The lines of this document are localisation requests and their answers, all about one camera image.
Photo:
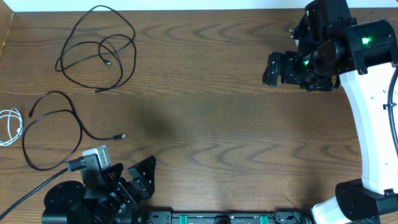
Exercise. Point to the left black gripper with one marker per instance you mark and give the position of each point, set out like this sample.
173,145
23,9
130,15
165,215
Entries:
123,191

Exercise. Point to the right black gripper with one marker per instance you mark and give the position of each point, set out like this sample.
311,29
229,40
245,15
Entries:
288,60

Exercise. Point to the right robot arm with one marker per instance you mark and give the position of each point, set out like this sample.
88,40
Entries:
335,51

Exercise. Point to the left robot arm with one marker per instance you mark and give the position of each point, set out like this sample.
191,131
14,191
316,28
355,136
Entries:
103,196

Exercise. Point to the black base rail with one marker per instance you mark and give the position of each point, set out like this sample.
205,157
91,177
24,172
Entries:
275,217

